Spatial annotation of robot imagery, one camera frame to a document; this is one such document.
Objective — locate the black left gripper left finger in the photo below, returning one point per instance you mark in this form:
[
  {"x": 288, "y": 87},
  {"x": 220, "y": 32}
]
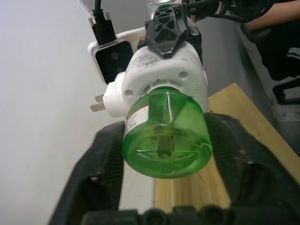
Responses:
[{"x": 93, "y": 178}]

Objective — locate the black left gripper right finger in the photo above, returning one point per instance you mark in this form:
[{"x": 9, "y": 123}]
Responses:
[{"x": 253, "y": 168}]

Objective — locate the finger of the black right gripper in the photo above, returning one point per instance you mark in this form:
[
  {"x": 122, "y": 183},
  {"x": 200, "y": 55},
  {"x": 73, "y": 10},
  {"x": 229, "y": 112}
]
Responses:
[
  {"x": 180, "y": 28},
  {"x": 195, "y": 37}
]

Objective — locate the white mosquito repellent heater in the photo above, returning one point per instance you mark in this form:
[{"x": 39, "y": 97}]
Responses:
[{"x": 164, "y": 68}]

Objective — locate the green mosquito repellent liquid bottle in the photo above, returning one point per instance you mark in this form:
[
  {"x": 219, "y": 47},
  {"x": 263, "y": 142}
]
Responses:
[{"x": 187, "y": 140}]

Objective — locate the light wooden board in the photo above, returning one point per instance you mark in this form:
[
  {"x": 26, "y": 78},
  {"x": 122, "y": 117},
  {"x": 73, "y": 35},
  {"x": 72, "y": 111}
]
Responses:
[{"x": 246, "y": 112}]

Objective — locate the black office chair base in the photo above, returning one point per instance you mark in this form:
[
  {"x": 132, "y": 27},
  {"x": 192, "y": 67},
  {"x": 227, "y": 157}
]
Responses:
[{"x": 287, "y": 90}]

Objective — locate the person's black clothing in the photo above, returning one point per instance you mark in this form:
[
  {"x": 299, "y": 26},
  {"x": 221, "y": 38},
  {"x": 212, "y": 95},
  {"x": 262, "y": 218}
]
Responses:
[{"x": 281, "y": 51}]

